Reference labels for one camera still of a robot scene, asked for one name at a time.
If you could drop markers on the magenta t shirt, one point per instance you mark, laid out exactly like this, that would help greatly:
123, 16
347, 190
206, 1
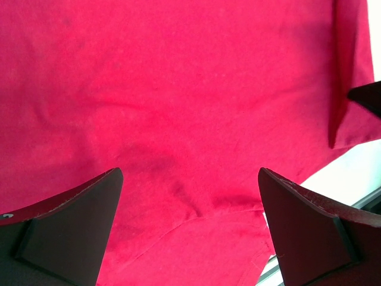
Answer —
189, 99

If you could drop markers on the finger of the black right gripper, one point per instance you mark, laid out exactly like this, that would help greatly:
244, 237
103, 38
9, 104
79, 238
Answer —
368, 96

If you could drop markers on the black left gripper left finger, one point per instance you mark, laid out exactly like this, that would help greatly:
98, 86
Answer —
61, 240

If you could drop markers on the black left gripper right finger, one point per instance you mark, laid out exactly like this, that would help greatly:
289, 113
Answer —
364, 276

